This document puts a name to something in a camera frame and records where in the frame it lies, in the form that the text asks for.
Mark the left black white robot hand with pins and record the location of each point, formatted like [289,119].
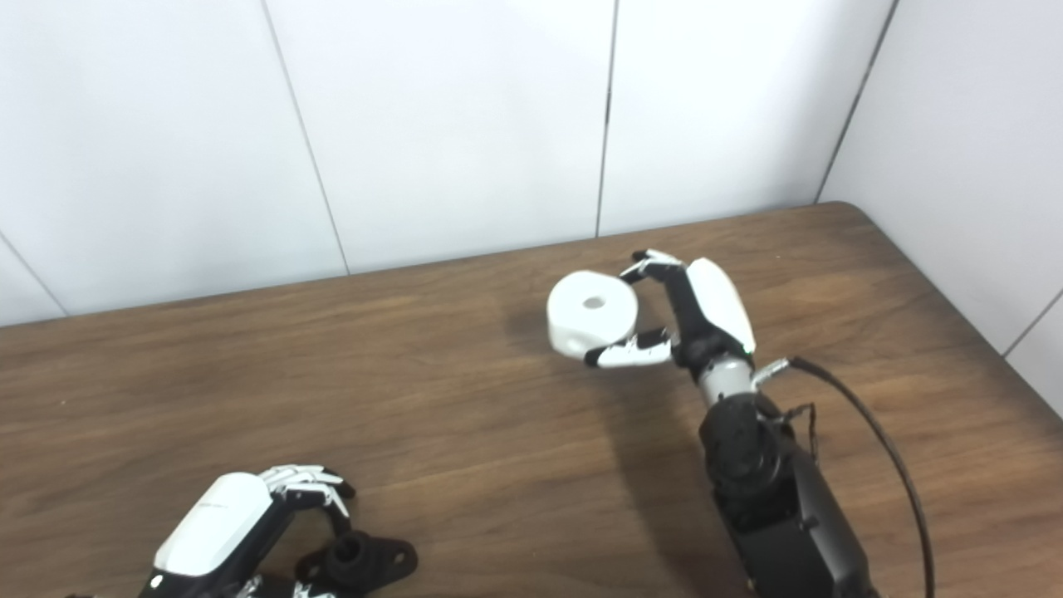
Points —
[216,523]

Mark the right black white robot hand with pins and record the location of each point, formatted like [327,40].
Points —
[722,307]

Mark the round white plastic piece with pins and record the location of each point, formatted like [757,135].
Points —
[581,324]

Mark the black flanged holder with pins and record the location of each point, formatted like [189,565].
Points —
[365,561]

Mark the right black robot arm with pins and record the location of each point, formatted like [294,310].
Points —
[789,515]

